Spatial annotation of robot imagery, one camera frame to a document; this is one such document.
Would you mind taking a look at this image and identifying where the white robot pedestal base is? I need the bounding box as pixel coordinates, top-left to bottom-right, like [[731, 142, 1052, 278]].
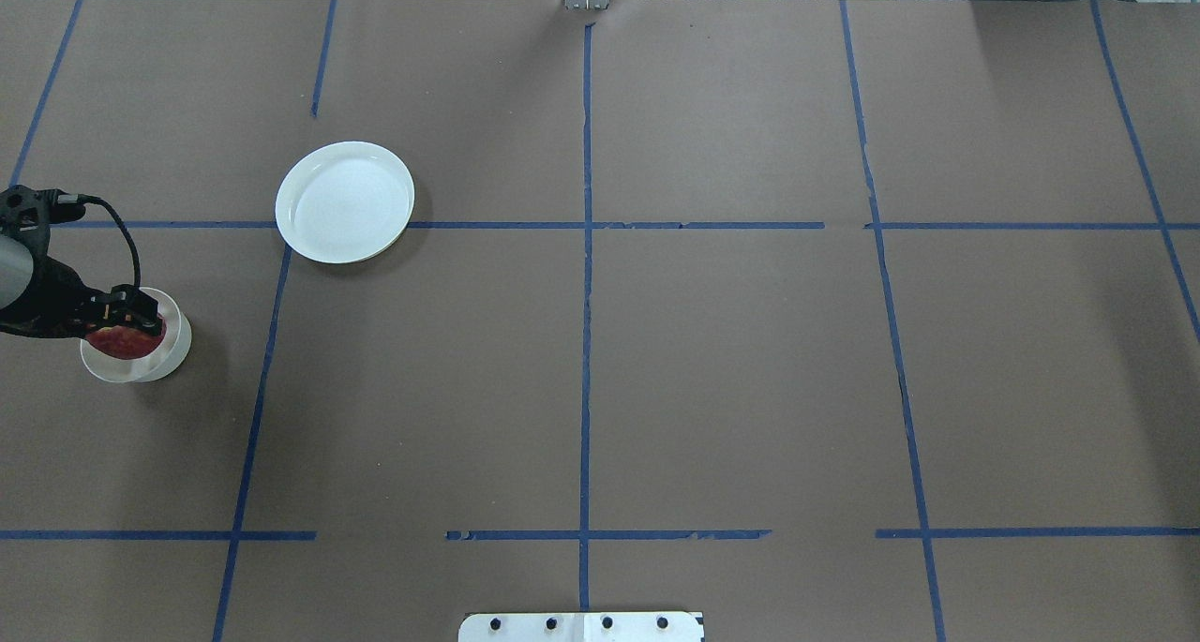
[[457, 611, 706, 641]]

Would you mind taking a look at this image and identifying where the red yellow apple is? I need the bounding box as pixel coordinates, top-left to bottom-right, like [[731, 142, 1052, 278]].
[[84, 317, 168, 361]]

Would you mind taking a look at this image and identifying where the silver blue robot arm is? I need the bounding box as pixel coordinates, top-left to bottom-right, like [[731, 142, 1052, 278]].
[[1, 236, 166, 340]]

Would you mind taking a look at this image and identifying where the white round plate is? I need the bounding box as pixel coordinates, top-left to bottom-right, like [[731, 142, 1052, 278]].
[[274, 140, 416, 263]]

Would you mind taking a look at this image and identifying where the white small bowl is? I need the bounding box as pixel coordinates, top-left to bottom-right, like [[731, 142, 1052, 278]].
[[79, 287, 192, 384]]

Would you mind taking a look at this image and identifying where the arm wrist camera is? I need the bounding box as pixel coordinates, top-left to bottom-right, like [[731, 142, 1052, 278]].
[[1, 185, 86, 256]]

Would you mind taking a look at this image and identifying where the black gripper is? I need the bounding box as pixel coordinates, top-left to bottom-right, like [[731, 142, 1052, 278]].
[[1, 253, 162, 338]]

